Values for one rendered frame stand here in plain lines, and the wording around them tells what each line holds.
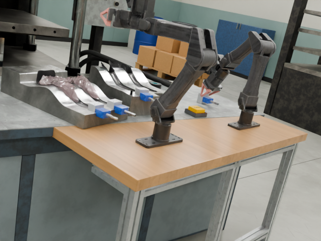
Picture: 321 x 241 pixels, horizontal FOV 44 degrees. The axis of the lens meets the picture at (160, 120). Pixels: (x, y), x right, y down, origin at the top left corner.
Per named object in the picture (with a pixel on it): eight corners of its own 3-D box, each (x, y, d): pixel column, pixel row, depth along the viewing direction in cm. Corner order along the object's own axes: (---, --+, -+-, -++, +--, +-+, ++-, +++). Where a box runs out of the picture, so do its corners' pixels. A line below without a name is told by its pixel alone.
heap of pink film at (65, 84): (103, 98, 168) (106, 81, 166) (72, 103, 154) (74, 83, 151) (61, 82, 181) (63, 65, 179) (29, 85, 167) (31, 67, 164)
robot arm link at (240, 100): (238, 95, 190) (245, 99, 185) (252, 97, 194) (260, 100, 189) (235, 108, 191) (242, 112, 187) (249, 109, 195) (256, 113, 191)
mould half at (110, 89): (173, 114, 188) (179, 86, 184) (128, 116, 171) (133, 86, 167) (117, 84, 224) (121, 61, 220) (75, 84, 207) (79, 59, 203)
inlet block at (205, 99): (219, 108, 215) (222, 99, 214) (214, 109, 212) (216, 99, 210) (202, 101, 224) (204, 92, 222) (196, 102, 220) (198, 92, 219)
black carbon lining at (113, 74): (158, 96, 186) (162, 76, 184) (130, 96, 176) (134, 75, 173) (119, 77, 211) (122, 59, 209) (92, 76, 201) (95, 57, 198)
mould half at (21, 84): (127, 119, 167) (131, 94, 164) (82, 129, 146) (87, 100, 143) (48, 87, 192) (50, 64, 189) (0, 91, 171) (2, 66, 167)
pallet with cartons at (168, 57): (213, 86, 707) (222, 44, 686) (185, 88, 645) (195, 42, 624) (163, 69, 778) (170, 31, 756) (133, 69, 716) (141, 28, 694)
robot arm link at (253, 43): (218, 58, 205) (256, 25, 180) (232, 60, 210) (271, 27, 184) (223, 79, 201) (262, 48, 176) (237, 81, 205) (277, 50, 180)
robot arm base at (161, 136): (137, 121, 142) (151, 127, 137) (174, 116, 156) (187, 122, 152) (133, 141, 144) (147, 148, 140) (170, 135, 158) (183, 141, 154)
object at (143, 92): (160, 108, 169) (162, 96, 168) (151, 108, 166) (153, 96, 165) (142, 99, 179) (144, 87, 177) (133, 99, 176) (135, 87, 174)
